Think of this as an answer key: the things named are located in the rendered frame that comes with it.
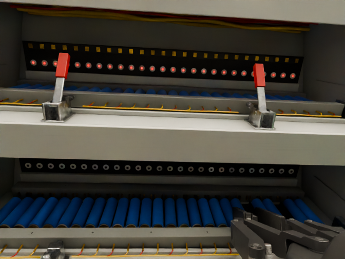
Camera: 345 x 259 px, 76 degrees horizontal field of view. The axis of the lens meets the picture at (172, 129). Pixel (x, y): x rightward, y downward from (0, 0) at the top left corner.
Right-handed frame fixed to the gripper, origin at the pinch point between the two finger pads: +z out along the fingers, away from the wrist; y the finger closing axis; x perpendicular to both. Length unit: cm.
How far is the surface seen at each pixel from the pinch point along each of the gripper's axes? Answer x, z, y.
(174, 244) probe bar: -3.7, 2.8, -10.9
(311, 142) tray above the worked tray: 10.7, -4.2, 6.0
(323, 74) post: 25.7, 7.1, 18.0
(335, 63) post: 26.5, 4.1, 18.0
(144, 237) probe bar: -2.5, 2.1, -15.3
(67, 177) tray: 4.9, 13.0, -30.8
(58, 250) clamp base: -3.5, 0.2, -26.1
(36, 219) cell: -1.0, 5.4, -31.7
